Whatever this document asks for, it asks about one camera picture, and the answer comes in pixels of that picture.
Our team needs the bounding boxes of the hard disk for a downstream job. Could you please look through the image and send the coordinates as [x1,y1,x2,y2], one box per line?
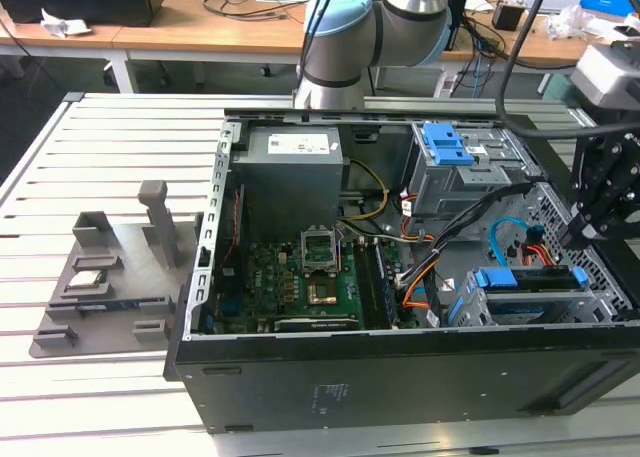
[447,265,590,327]

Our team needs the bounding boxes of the grey metal disk bay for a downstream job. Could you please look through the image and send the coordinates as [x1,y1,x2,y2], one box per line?
[444,265,626,328]

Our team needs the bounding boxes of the grey metal drive cage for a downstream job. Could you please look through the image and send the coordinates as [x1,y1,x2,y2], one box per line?
[402,121,544,218]

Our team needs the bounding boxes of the blue plastic drive latch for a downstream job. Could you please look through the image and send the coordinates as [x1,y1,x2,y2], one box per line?
[422,121,474,167]

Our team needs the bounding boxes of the clear plastic wrap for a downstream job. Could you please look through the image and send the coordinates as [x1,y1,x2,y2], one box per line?
[544,4,596,41]

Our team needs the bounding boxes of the white power strip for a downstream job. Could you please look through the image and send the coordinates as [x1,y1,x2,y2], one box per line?
[433,71,459,98]

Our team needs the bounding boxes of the small black box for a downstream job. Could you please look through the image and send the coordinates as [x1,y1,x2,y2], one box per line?
[492,1,526,32]

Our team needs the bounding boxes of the black RAM slot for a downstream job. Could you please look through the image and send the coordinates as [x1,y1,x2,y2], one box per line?
[355,239,389,328]

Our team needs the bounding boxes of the black open PC case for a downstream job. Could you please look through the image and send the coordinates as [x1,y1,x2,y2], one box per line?
[163,107,640,436]

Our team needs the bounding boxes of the metal socket cover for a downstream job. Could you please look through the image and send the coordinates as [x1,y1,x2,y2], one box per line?
[298,225,342,276]

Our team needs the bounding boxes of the CPU socket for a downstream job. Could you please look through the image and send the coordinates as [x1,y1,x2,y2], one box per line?
[304,271,346,308]

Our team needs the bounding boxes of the grey power supply unit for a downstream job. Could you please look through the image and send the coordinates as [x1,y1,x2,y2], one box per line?
[230,125,344,241]

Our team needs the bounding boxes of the black graphics card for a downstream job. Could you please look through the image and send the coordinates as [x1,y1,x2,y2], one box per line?
[257,314,359,333]

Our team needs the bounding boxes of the green motherboard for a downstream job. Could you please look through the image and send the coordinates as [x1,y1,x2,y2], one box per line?
[209,236,419,334]

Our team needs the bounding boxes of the wooden desk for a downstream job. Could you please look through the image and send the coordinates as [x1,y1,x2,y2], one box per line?
[112,0,640,98]
[0,0,131,96]

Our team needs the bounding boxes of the grey parts rack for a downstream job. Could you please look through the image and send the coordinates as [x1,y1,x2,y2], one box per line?
[29,179,204,361]

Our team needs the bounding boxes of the silver CPU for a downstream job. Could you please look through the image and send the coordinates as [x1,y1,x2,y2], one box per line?
[67,271,109,291]

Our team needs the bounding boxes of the crumpled white paper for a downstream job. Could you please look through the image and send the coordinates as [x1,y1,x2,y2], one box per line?
[39,7,94,39]

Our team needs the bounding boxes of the orange red power wire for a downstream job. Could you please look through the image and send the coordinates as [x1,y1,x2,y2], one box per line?
[519,243,561,268]

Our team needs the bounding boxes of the light blue data wire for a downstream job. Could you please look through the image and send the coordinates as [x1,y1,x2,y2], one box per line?
[489,217,546,264]

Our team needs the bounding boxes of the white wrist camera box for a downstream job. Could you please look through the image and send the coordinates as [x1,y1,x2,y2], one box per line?
[569,40,640,111]

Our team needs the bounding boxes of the black cable bundle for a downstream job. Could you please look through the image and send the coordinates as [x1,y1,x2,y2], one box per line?
[394,181,531,288]

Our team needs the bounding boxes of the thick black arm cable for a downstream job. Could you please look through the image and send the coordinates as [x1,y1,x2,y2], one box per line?
[494,0,601,139]

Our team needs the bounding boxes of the yellow wire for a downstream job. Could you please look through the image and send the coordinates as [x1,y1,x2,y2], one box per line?
[339,159,390,223]

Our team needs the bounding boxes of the red black twisted wire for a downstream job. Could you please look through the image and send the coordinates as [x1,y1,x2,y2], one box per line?
[222,184,247,278]

